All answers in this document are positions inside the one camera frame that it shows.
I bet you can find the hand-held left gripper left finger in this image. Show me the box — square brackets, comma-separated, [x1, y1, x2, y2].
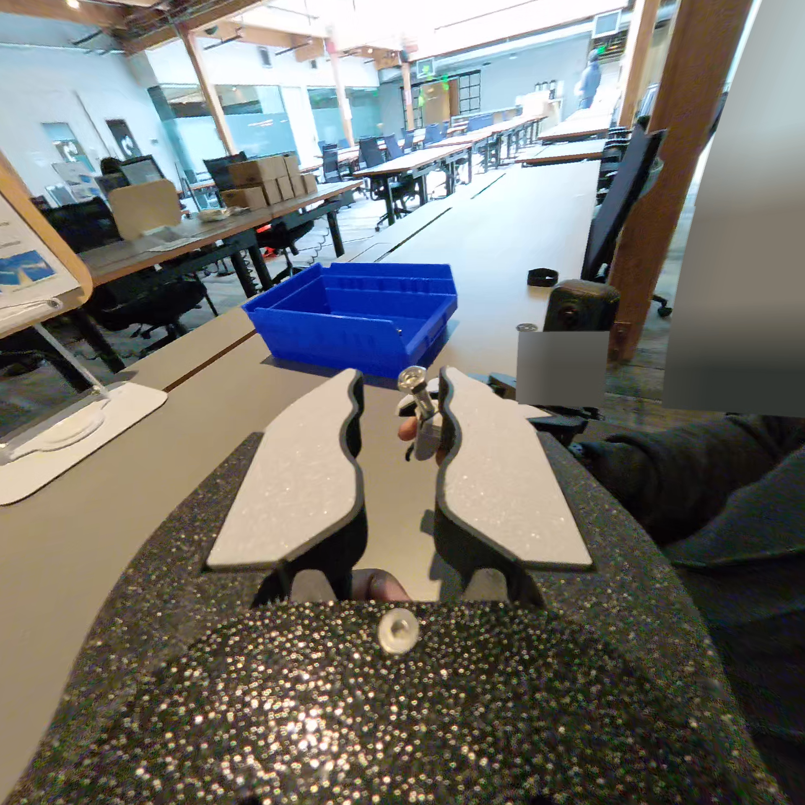
[205, 369, 367, 582]

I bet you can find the person's left hand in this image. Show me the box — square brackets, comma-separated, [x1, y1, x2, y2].
[350, 569, 411, 603]

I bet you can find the wooden support post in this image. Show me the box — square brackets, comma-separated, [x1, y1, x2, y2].
[609, 0, 756, 363]

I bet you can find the metal bolt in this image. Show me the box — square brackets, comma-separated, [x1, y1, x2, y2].
[398, 365, 440, 422]

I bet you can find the person's right forearm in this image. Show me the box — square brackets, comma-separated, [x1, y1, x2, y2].
[569, 413, 805, 548]

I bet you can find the large blue plastic bin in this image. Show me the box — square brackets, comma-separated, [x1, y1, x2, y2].
[242, 262, 460, 379]

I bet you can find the cardboard box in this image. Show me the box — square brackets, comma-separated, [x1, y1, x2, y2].
[223, 154, 318, 210]

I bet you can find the dark computer screen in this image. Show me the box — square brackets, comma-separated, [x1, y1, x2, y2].
[117, 155, 167, 186]

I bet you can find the white base document stand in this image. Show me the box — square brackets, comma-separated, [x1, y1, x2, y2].
[0, 151, 168, 506]

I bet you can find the black mesh office chair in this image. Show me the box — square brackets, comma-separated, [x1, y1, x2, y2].
[580, 124, 674, 318]

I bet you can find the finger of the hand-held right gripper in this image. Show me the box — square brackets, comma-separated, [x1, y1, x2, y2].
[413, 409, 444, 464]

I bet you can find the person's black jacket torso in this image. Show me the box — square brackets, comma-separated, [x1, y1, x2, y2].
[667, 447, 805, 781]

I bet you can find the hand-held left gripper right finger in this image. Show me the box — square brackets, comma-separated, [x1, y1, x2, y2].
[434, 366, 595, 582]

